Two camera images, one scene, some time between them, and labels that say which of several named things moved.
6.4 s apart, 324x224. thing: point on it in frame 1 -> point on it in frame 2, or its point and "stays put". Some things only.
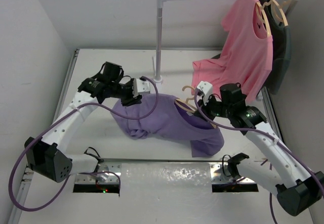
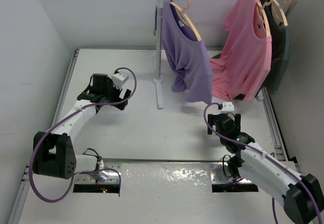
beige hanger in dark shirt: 277,7 stays put
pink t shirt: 246,59 stays put
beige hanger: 187,104 -> 181,11
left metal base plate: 104,173 stays put
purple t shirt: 162,116 -> 188,54
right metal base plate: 219,174 stays put
